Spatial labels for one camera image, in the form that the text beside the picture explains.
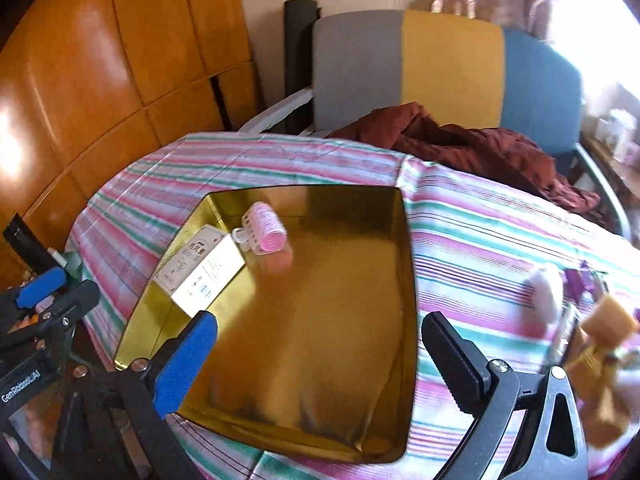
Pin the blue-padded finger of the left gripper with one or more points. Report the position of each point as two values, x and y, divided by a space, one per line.
18 302

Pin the white medicine carton box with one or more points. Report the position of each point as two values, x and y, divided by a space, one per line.
196 274

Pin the gold rectangular tin box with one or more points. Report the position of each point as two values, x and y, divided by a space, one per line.
316 347

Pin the black rolled mat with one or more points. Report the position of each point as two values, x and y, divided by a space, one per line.
299 17

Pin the grey yellow blue armchair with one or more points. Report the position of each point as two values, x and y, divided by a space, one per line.
465 72

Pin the white product boxes on desk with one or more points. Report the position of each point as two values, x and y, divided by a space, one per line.
616 131

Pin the orange wooden wall panel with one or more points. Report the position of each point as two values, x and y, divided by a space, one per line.
88 86

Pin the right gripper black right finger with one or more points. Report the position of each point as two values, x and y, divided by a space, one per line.
460 363

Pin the purple origami paper piece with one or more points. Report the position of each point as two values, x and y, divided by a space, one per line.
583 279

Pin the striped pink green bedsheet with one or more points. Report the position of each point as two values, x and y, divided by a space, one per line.
474 241

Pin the maroon crumpled cloth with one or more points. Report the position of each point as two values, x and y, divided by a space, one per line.
496 154

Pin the yellow knitted hat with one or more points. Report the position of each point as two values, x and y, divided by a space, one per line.
605 416

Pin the pink hair roller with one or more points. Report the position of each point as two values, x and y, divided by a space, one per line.
261 231

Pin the wooden side desk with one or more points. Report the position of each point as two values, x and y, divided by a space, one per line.
624 179

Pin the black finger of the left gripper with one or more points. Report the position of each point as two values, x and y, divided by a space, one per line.
65 312

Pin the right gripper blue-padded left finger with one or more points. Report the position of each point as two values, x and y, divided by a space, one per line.
178 362

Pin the white fluffy puff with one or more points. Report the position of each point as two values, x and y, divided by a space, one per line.
547 292

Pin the yellow cube sponge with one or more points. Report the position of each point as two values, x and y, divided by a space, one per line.
609 323

